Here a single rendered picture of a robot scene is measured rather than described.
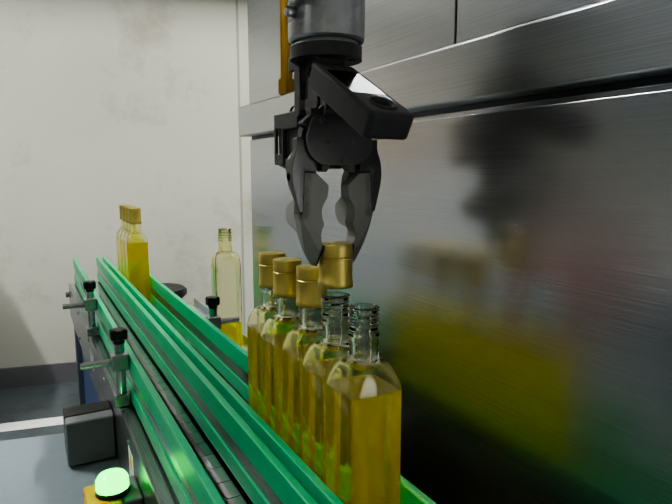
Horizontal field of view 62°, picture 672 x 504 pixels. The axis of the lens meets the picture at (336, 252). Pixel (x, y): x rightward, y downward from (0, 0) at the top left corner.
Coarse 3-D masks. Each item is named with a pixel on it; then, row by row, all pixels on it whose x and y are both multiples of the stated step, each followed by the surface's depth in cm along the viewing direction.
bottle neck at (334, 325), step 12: (324, 300) 56; (336, 300) 56; (348, 300) 57; (324, 312) 57; (336, 312) 56; (348, 312) 57; (324, 324) 57; (336, 324) 56; (324, 336) 57; (336, 336) 56
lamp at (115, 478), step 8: (104, 472) 78; (112, 472) 78; (120, 472) 78; (96, 480) 77; (104, 480) 76; (112, 480) 76; (120, 480) 77; (128, 480) 78; (96, 488) 76; (104, 488) 76; (112, 488) 76; (120, 488) 77; (128, 488) 78; (96, 496) 76; (104, 496) 76; (112, 496) 76; (120, 496) 77
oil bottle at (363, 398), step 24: (384, 360) 53; (336, 384) 52; (360, 384) 50; (384, 384) 51; (336, 408) 52; (360, 408) 50; (384, 408) 51; (336, 432) 52; (360, 432) 50; (384, 432) 51; (336, 456) 53; (360, 456) 50; (384, 456) 52; (336, 480) 53; (360, 480) 51; (384, 480) 52
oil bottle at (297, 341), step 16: (288, 336) 63; (304, 336) 61; (320, 336) 61; (288, 352) 62; (304, 352) 60; (288, 368) 62; (288, 384) 63; (288, 400) 63; (288, 416) 63; (288, 432) 64
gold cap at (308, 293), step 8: (304, 264) 63; (296, 272) 62; (304, 272) 60; (312, 272) 60; (296, 280) 62; (304, 280) 61; (312, 280) 60; (296, 288) 62; (304, 288) 61; (312, 288) 61; (320, 288) 61; (304, 296) 61; (312, 296) 61; (320, 296) 61; (296, 304) 62; (304, 304) 61; (312, 304) 61; (320, 304) 61
